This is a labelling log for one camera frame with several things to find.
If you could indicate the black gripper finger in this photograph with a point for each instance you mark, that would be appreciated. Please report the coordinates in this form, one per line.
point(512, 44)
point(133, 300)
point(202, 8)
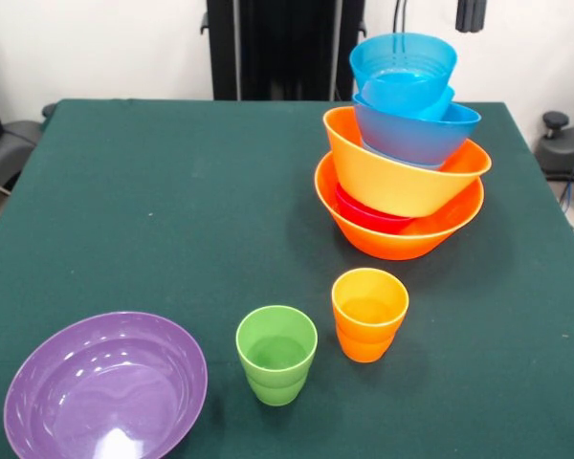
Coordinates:
point(478, 14)
point(463, 14)

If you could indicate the blue ribbed-bottom bowl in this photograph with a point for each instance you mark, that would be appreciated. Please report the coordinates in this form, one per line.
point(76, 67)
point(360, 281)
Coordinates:
point(402, 57)

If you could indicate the large blue bowl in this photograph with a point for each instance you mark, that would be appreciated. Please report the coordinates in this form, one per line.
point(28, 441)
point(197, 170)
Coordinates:
point(406, 138)

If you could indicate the large orange bowl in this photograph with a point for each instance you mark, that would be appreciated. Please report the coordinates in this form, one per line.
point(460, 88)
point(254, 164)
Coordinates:
point(392, 246)
point(387, 186)

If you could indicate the small magenta bowl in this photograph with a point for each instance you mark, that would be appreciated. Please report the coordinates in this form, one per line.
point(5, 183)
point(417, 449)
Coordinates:
point(363, 212)

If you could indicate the large purple bowl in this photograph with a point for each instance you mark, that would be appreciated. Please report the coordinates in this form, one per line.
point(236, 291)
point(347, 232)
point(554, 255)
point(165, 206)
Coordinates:
point(105, 387)

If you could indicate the orange cup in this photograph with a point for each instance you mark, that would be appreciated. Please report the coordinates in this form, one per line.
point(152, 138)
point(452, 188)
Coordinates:
point(368, 334)

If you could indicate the dark green tablecloth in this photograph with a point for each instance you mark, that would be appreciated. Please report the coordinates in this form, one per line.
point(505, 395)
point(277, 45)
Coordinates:
point(172, 191)

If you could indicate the green cup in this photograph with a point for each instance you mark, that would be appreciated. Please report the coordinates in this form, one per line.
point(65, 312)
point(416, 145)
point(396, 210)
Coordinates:
point(276, 378)

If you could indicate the black pedestal foot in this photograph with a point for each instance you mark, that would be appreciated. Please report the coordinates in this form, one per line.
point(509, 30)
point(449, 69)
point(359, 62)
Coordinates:
point(9, 143)
point(564, 153)

